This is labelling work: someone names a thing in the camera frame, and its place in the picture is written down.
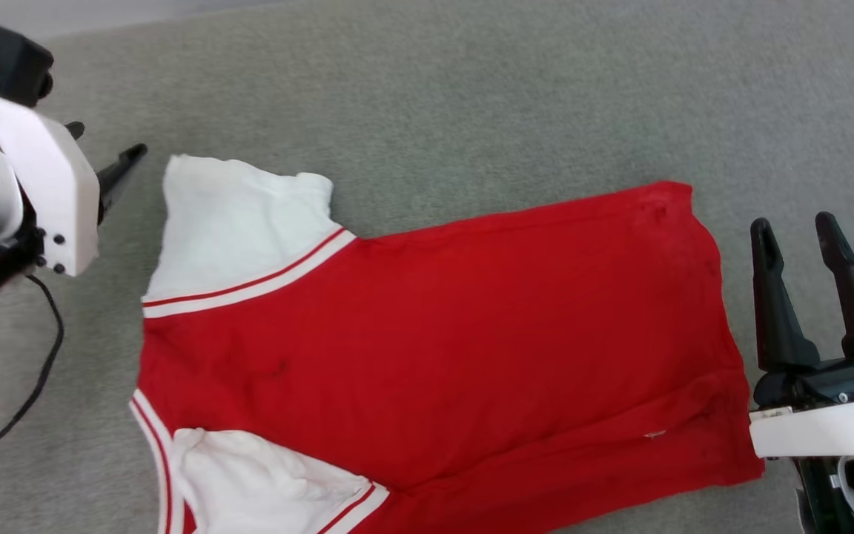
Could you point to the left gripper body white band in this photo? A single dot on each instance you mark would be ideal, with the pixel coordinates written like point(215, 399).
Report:
point(49, 185)

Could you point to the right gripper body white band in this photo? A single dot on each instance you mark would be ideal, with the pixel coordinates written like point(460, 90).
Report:
point(820, 430)

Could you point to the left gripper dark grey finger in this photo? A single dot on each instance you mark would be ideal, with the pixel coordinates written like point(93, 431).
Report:
point(117, 182)

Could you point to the red and white jersey shirt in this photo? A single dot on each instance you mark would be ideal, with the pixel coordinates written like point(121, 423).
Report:
point(471, 334)

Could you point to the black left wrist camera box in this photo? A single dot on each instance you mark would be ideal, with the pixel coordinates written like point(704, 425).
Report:
point(15, 59)

